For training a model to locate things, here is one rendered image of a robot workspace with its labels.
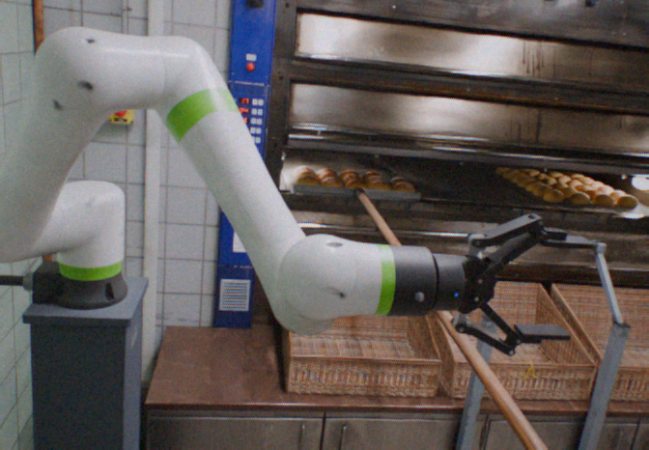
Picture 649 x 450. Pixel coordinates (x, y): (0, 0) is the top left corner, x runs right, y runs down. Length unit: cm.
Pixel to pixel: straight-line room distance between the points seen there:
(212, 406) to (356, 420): 51
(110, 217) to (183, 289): 126
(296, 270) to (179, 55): 42
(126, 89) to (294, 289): 39
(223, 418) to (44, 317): 97
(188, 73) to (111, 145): 140
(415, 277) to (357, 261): 8
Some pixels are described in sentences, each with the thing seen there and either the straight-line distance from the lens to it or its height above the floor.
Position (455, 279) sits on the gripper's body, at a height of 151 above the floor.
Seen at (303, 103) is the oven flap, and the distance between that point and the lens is 224.
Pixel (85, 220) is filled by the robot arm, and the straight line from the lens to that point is 120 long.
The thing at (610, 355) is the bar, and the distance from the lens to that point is 230.
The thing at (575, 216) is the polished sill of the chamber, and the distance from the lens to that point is 272.
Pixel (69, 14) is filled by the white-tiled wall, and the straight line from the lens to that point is 230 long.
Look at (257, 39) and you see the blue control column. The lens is 218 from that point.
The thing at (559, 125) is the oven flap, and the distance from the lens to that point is 258.
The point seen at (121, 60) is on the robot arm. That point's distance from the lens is 88.
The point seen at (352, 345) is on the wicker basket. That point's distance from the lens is 243.
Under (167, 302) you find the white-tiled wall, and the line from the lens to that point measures 249.
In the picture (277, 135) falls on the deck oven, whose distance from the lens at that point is 225.
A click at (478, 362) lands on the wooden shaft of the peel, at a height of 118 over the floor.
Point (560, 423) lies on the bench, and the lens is 243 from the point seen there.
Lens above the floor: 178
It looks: 16 degrees down
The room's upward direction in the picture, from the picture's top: 6 degrees clockwise
